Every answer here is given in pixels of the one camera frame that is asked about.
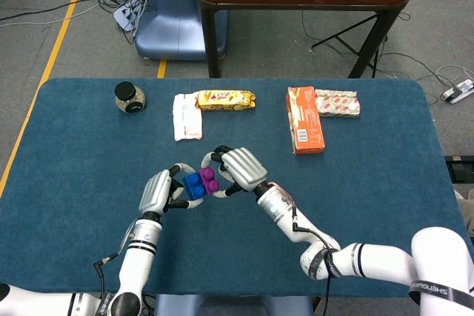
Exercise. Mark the grey-blue robot torso base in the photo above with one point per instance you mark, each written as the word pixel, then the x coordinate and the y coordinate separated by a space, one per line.
pixel 229 306

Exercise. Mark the orange cardboard box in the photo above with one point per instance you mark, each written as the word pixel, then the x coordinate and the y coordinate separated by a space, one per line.
pixel 305 120

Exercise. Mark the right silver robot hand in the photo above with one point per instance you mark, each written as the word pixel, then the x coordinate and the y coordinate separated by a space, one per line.
pixel 242 166

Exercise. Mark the white power strip black plug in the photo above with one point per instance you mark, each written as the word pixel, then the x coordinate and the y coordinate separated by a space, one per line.
pixel 457 92

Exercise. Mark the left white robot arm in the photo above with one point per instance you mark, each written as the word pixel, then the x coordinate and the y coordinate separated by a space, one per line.
pixel 139 253

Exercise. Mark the white power strip with plugs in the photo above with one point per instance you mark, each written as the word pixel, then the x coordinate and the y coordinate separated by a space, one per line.
pixel 126 16

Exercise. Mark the white flat packet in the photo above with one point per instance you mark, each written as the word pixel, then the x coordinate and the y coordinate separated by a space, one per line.
pixel 186 123

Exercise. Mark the black box with label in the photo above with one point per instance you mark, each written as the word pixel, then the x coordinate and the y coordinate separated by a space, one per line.
pixel 461 168

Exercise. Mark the yellow snack packet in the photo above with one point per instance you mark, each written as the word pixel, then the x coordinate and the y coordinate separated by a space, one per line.
pixel 226 100

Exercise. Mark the beige upholstered seat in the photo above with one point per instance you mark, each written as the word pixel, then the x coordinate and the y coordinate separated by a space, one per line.
pixel 468 212

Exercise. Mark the light blue machine base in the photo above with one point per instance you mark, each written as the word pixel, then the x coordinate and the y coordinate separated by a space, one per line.
pixel 170 16

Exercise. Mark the blue table mat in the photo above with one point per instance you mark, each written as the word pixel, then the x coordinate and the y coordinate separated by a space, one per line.
pixel 74 183

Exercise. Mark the glass jar with black lid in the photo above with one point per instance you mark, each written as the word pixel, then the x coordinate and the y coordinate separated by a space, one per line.
pixel 129 99

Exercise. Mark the blue building block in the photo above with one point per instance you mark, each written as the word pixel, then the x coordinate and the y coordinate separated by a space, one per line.
pixel 192 184

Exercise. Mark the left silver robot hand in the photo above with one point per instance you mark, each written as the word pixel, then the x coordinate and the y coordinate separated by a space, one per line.
pixel 155 192

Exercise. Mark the white red-patterned packet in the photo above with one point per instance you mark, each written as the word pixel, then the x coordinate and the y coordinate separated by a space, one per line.
pixel 338 104

